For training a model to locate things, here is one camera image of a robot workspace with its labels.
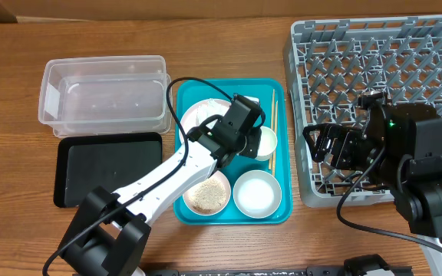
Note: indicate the grey bowl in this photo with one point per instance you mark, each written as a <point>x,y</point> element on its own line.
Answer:
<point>257,194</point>

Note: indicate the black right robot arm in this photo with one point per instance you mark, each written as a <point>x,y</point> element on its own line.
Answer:
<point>400,147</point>

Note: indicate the teal plastic serving tray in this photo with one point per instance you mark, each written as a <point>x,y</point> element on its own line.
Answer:
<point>192,92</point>

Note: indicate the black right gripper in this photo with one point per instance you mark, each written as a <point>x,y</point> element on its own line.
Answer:
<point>344,135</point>

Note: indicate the white cup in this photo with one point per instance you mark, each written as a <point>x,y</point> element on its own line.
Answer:
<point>267,145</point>

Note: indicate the grey dishwasher rack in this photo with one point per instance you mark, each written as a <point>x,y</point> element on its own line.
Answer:
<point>330,63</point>

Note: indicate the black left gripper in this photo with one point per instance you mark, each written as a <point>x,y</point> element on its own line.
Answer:
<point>255,137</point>

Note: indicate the clear plastic waste bin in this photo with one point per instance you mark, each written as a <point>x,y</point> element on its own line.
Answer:
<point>84,96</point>

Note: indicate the wooden chopstick right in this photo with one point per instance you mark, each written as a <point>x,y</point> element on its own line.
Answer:
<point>275,129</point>

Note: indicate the pile of rice grains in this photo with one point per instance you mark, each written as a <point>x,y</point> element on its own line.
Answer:
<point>208,197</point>

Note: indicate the pink round plate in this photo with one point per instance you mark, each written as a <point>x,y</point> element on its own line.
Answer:
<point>188,120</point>

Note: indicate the black rectangular tray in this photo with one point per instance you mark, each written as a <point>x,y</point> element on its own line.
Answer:
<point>110,161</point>

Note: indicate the black rail at table edge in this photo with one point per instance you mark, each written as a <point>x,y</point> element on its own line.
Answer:
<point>366,265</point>

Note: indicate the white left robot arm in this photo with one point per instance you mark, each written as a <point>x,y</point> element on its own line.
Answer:
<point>109,232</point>

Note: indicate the wooden chopstick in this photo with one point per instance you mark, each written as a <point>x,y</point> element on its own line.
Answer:
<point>275,129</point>
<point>272,122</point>

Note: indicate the wooden chopstick left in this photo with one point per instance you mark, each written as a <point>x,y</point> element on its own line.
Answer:
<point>272,122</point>

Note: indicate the pink bowl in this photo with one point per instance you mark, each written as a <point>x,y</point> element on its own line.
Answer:
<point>222,178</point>

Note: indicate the white tissue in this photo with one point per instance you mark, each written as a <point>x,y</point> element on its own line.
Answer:
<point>211,107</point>

